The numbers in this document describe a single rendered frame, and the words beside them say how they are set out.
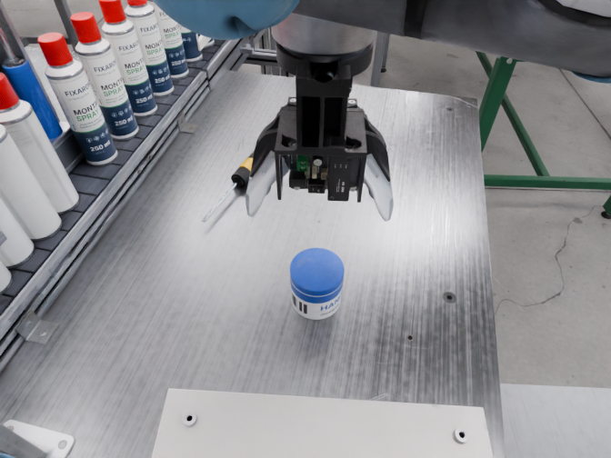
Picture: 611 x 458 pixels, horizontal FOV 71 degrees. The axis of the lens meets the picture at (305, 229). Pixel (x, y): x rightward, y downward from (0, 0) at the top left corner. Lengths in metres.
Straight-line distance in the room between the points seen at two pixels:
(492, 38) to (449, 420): 0.33
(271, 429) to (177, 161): 0.57
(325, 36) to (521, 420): 0.46
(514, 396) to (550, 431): 0.05
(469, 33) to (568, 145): 2.46
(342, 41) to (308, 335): 0.38
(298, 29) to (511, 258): 1.67
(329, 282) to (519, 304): 1.29
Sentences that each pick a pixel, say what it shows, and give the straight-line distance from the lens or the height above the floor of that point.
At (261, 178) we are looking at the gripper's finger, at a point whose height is 1.06.
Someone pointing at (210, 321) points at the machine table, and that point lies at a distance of 0.60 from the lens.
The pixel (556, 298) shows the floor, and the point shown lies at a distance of 1.85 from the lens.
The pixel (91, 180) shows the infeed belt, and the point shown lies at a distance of 0.78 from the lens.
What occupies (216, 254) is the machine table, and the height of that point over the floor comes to 0.83.
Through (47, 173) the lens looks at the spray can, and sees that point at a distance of 0.69.
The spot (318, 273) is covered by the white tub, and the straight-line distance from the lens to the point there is 0.54.
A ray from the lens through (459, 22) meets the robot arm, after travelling 0.18.
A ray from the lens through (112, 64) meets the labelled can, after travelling 0.78.
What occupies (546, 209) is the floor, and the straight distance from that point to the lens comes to 2.18.
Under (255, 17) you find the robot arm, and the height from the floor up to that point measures 1.27.
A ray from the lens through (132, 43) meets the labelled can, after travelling 0.83.
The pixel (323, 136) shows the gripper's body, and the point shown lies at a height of 1.15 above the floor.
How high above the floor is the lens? 1.33
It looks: 47 degrees down
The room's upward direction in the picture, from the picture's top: straight up
